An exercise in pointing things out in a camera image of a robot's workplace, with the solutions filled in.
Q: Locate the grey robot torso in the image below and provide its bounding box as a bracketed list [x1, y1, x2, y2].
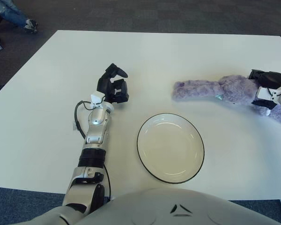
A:
[30, 188, 281, 225]

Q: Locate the person's leg in jeans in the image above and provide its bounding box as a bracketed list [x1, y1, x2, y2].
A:
[0, 0, 30, 26]

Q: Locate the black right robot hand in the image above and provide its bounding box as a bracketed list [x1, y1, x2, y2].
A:
[248, 69, 281, 110]

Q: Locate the grey sneaker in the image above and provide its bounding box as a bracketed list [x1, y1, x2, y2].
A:
[23, 18, 39, 33]

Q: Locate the purple plush bunny doll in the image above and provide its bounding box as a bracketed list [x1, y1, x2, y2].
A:
[171, 74, 281, 128]

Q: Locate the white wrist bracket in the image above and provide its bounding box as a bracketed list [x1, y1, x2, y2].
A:
[256, 86, 278, 101]
[90, 92, 105, 110]

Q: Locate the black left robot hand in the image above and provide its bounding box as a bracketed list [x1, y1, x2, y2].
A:
[96, 63, 130, 105]

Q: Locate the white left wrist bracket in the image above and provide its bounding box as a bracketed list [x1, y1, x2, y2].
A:
[90, 92, 105, 110]

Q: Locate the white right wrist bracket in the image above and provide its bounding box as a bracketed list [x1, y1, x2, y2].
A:
[256, 86, 278, 101]

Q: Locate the white plate with black rim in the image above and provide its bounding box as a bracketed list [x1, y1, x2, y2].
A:
[136, 113, 205, 184]

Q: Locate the black left forearm cable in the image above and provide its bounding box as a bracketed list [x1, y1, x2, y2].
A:
[74, 100, 92, 140]

